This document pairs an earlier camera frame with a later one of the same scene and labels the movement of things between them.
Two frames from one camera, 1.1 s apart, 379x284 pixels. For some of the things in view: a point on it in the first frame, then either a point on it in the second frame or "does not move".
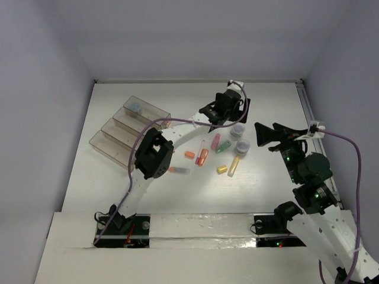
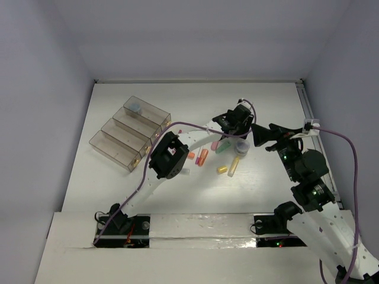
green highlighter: (223, 147) does not move
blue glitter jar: (134, 106) does not move
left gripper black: (211, 110) to (224, 122)
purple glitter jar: (242, 147) does not move
